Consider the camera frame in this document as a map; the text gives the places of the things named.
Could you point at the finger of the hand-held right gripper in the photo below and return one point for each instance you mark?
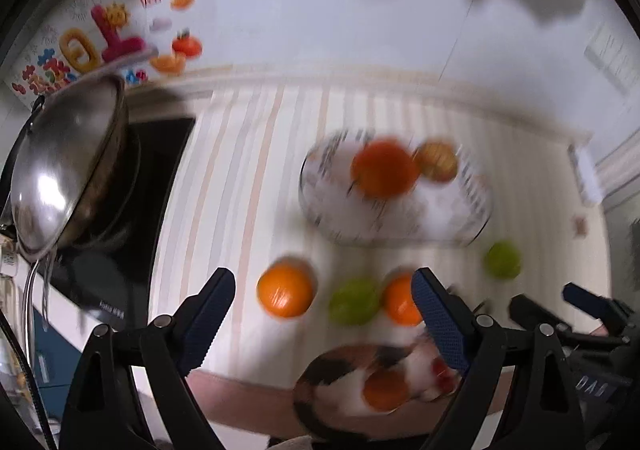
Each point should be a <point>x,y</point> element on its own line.
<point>532,312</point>
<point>584,297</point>

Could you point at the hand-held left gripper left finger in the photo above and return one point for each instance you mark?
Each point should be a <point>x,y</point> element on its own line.
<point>210,320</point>

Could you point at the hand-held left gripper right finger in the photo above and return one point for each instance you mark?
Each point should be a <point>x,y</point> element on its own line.
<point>440,320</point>

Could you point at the red cherry tomato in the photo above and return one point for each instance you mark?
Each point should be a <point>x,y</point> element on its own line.
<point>439,367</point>

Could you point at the green apple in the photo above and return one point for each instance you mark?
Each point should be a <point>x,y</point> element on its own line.
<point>502,257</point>

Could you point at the green lime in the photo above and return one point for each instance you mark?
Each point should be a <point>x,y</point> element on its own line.
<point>355,302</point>

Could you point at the oval patterned plate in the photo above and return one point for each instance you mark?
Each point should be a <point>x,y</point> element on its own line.
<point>350,225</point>

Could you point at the white cloth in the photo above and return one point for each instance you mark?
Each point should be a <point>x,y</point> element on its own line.
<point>587,174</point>

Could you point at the striped table mat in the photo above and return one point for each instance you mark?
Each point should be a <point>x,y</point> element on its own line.
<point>240,180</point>

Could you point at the large orange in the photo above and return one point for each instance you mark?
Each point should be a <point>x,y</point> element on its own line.
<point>385,174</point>

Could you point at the red yellow apple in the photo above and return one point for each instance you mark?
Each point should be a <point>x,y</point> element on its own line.
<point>436,162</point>

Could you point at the black cooktop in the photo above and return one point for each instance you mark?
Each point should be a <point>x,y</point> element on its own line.
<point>150,169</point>

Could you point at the steel wok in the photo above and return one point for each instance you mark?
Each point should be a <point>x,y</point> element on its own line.
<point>65,169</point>

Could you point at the white door frame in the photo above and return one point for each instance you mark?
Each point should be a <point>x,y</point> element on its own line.
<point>617,164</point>

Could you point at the white wall outlet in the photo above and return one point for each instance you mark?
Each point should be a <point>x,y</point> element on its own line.
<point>616,69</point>
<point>602,52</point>

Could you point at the colourful wall sticker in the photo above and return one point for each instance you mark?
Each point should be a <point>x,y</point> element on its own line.
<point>80,49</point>

